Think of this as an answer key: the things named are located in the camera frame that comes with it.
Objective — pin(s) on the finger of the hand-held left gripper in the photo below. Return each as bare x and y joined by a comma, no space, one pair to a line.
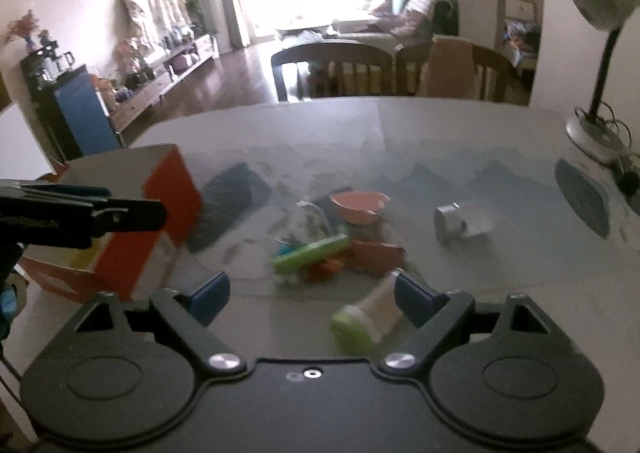
125,217
75,191

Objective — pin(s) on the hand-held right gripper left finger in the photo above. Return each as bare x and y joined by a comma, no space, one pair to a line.
210,297

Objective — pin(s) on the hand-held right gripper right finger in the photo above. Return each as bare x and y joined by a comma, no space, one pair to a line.
412,298

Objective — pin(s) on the orange cardboard box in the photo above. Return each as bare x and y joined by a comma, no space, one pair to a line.
170,193

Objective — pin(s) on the green-lid clear jar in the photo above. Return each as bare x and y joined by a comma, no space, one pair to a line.
357,328

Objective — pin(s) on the silver-cap clear bottle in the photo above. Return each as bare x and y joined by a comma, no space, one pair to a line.
452,223

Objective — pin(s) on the green plastic tube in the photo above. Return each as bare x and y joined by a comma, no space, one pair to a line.
310,253

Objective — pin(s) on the small red box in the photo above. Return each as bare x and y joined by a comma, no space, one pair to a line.
375,257

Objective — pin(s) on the black and blue water dispenser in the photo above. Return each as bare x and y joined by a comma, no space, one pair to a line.
80,108

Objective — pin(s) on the small orange toy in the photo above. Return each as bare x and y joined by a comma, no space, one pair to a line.
325,269

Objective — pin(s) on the pink heart-shaped bowl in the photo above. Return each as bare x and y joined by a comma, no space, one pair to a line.
357,205

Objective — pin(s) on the clear plastic bag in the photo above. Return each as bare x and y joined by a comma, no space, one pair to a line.
302,223

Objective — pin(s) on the low wooden TV cabinet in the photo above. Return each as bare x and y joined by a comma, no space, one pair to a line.
150,90

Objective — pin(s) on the black coffee maker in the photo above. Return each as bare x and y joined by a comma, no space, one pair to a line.
50,63

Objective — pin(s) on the pink flower arrangement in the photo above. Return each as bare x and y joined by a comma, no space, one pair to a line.
127,55

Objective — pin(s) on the vase with pink flowers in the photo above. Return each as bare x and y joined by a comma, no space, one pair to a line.
22,30

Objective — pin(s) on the cloth-covered television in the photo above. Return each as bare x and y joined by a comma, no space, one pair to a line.
150,8

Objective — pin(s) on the tall green houseplant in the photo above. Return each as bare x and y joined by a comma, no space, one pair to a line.
197,3

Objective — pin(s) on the tan cloth on chair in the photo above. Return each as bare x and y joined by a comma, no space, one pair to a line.
452,65

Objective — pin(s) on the brown wooden chair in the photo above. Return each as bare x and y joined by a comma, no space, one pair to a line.
495,68

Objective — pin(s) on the dark wooden slatted chair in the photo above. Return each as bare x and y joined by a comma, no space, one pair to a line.
325,55

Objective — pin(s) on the sofa with blankets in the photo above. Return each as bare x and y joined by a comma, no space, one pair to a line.
405,8

